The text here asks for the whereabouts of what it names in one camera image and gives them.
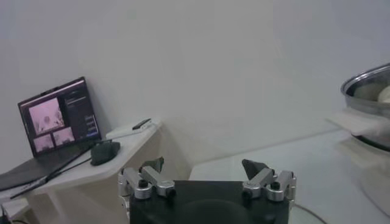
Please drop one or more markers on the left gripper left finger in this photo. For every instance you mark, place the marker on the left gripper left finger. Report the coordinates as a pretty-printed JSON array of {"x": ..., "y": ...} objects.
[{"x": 152, "y": 182}]

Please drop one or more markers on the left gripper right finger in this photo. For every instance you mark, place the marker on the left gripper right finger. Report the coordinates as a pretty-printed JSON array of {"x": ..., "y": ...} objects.
[{"x": 268, "y": 185}]

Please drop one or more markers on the white steamed baozi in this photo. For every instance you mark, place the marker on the white steamed baozi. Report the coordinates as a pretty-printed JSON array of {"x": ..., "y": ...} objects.
[{"x": 385, "y": 95}]

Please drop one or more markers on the perforated steel steamer basket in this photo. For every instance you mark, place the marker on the perforated steel steamer basket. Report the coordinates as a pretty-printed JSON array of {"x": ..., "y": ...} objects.
[{"x": 362, "y": 105}]

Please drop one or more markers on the white side table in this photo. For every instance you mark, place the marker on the white side table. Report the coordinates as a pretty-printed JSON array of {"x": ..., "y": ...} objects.
[{"x": 100, "y": 170}]

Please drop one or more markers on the black computer mouse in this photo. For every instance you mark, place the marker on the black computer mouse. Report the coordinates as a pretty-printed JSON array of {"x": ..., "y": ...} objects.
[{"x": 105, "y": 152}]

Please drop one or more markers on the flat white box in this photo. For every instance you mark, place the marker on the flat white box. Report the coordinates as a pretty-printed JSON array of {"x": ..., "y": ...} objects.
[{"x": 122, "y": 132}]

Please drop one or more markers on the black smartphone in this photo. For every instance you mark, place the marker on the black smartphone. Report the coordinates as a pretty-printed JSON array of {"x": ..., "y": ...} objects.
[{"x": 141, "y": 123}]

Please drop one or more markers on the white electric cooker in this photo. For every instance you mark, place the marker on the white electric cooker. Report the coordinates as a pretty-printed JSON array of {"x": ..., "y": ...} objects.
[{"x": 359, "y": 121}]

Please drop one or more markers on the dark grey laptop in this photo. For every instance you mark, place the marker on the dark grey laptop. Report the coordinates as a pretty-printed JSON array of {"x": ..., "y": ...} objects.
[{"x": 61, "y": 118}]

